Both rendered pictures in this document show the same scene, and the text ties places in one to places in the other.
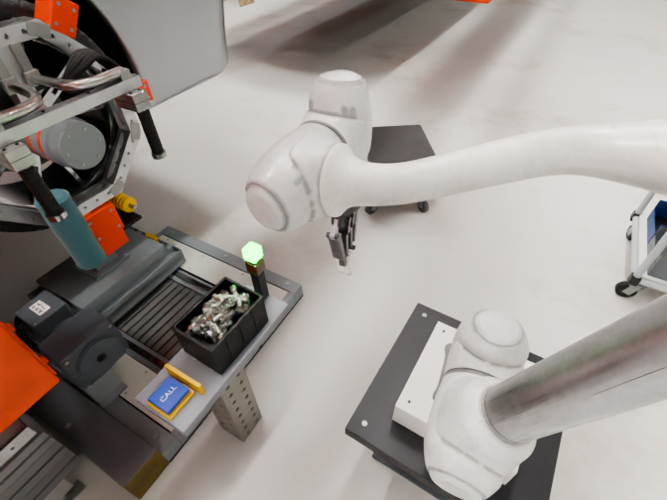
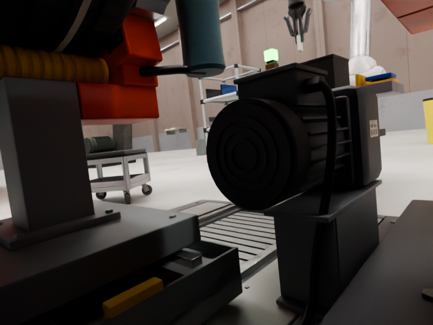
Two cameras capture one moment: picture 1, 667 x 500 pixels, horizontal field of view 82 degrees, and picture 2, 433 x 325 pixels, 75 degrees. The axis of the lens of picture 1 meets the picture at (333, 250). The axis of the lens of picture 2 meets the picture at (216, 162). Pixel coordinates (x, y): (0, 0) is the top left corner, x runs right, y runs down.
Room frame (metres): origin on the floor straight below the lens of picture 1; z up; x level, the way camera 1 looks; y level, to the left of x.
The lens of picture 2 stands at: (0.76, 1.38, 0.34)
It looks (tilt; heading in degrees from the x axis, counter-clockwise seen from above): 5 degrees down; 282
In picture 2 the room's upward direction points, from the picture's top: 6 degrees counter-clockwise
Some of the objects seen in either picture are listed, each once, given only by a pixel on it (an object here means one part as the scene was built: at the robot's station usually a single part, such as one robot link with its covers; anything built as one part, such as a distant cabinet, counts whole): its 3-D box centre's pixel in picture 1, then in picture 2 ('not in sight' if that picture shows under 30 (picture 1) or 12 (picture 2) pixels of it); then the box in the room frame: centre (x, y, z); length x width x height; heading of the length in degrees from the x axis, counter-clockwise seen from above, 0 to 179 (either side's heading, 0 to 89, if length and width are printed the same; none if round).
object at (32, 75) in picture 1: (71, 62); not in sight; (1.07, 0.67, 1.03); 0.19 x 0.18 x 0.11; 59
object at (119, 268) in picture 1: (91, 245); (46, 169); (1.14, 0.97, 0.32); 0.40 x 0.30 x 0.28; 149
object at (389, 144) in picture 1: (393, 169); (111, 177); (1.86, -0.35, 0.17); 0.43 x 0.36 x 0.34; 3
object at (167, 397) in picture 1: (169, 395); (380, 79); (0.43, 0.41, 0.47); 0.07 x 0.07 x 0.02; 59
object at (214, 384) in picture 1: (219, 349); (325, 100); (0.58, 0.32, 0.44); 0.43 x 0.17 x 0.03; 149
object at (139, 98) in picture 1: (131, 97); not in sight; (1.09, 0.56, 0.93); 0.09 x 0.05 x 0.05; 59
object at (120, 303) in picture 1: (111, 276); (63, 278); (1.14, 0.97, 0.13); 0.50 x 0.36 x 0.10; 149
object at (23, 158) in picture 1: (10, 153); not in sight; (0.80, 0.73, 0.93); 0.09 x 0.05 x 0.05; 59
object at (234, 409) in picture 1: (229, 395); not in sight; (0.55, 0.34, 0.21); 0.10 x 0.10 x 0.42; 59
